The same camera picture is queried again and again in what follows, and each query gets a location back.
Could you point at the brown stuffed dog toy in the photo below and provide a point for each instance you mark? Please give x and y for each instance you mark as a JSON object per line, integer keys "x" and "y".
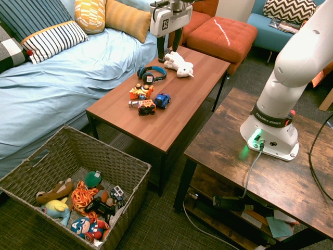
{"x": 56, "y": 192}

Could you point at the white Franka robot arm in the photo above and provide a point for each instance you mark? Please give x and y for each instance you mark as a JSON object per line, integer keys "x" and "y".
{"x": 286, "y": 65}

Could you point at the white stuffed unicorn toy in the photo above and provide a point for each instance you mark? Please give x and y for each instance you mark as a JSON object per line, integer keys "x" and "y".
{"x": 179, "y": 63}

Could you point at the reddish wood coffee table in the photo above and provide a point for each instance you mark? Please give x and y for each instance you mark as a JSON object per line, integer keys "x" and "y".
{"x": 182, "y": 104}

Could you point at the orange toy monster truck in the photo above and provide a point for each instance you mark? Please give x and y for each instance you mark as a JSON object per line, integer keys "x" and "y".
{"x": 146, "y": 106}

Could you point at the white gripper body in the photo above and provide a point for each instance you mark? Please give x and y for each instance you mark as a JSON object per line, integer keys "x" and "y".
{"x": 166, "y": 22}

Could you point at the grey woven storage basket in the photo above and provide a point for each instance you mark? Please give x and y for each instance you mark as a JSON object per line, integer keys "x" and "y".
{"x": 86, "y": 156}

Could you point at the mustard orange pillow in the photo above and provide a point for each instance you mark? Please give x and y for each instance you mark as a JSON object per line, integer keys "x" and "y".
{"x": 128, "y": 19}

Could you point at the blue white toy truck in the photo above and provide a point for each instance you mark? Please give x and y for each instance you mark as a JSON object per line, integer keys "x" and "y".
{"x": 117, "y": 194}

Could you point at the blue toy car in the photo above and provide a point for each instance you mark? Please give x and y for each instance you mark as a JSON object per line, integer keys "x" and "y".
{"x": 162, "y": 100}

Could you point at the black toy car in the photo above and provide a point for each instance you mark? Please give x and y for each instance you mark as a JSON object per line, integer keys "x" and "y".
{"x": 100, "y": 207}

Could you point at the black white checkered pillow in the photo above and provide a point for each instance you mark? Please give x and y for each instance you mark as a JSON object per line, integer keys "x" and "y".
{"x": 9, "y": 52}

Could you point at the green round plush toy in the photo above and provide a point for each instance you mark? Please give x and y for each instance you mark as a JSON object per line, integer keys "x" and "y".
{"x": 91, "y": 179}

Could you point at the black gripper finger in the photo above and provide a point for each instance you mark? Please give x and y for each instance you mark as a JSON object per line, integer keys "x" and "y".
{"x": 161, "y": 48}
{"x": 177, "y": 39}

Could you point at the magazines stack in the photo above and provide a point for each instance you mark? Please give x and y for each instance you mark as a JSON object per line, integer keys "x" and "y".
{"x": 283, "y": 25}

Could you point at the blue black headphones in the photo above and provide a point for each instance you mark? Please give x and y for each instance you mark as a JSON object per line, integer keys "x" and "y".
{"x": 152, "y": 74}

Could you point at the orange yellow toy vehicle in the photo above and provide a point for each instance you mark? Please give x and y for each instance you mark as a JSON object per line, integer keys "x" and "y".
{"x": 141, "y": 91}

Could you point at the teal paper envelope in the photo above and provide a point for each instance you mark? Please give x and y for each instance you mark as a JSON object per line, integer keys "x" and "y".
{"x": 278, "y": 226}

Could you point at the dark blue striped pillow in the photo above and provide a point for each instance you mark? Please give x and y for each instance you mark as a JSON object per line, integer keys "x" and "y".
{"x": 28, "y": 18}

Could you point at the Captain America plush toy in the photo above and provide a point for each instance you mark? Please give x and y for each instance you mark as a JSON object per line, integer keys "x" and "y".
{"x": 86, "y": 227}

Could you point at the black power strip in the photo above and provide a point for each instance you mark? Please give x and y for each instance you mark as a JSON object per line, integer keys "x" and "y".
{"x": 229, "y": 203}

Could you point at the orange flame pattern plush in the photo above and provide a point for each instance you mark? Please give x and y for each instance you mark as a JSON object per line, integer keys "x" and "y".
{"x": 82, "y": 198}

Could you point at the orange tufted ottoman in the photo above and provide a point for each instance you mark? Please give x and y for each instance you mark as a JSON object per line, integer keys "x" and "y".
{"x": 221, "y": 39}

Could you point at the teal blue sofa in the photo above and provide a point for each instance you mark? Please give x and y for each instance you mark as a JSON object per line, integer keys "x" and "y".
{"x": 262, "y": 34}

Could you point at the black white chevron pillow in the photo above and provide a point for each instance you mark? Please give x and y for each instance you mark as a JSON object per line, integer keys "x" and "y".
{"x": 288, "y": 10}

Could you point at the yellow white patterned pillow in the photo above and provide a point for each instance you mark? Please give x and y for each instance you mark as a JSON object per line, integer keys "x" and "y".
{"x": 89, "y": 15}

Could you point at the yellow blue plush toy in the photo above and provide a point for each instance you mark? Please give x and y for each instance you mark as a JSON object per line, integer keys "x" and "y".
{"x": 57, "y": 208}

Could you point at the white navy striped pillow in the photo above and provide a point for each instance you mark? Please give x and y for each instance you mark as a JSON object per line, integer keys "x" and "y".
{"x": 52, "y": 40}

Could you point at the rustic brown robot table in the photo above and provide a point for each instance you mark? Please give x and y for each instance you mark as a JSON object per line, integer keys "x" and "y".
{"x": 223, "y": 151}

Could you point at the orange upholstered chair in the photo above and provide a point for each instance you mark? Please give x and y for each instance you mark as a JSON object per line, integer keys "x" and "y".
{"x": 199, "y": 19}

